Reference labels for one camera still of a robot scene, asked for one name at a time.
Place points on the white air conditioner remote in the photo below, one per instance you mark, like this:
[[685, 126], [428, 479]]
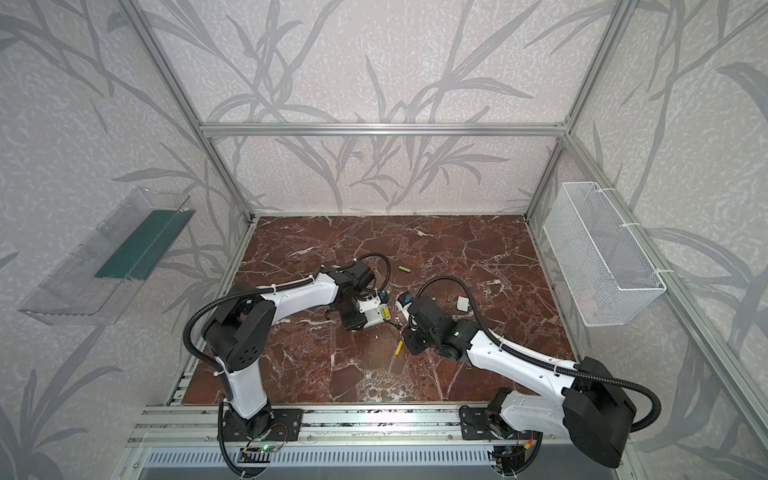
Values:
[[374, 313]]

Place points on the white wire mesh basket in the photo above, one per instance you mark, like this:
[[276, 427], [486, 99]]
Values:
[[610, 277]]

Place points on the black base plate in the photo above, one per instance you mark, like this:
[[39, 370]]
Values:
[[280, 425], [476, 423]]

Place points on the clear plastic wall shelf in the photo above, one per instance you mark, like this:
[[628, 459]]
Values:
[[95, 284]]

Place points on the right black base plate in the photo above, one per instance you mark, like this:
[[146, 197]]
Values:
[[476, 423]]

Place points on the aluminium frame crossbar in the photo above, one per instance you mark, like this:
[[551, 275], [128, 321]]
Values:
[[383, 129]]

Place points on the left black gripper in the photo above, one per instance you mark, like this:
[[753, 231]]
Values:
[[352, 321]]

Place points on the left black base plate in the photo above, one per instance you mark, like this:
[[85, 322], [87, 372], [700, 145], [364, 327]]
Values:
[[280, 425]]

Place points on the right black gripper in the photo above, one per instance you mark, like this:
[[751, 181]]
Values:
[[411, 336]]

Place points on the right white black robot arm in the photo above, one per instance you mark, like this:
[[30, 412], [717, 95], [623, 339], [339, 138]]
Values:
[[579, 400]]

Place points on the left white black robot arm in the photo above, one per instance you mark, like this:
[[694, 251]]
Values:
[[230, 333]]

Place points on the white battery cover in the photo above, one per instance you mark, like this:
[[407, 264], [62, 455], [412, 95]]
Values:
[[463, 304]]

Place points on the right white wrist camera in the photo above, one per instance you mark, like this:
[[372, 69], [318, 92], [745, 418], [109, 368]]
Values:
[[403, 302]]

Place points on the aluminium front rail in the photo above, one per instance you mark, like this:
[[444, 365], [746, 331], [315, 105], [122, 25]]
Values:
[[322, 425]]

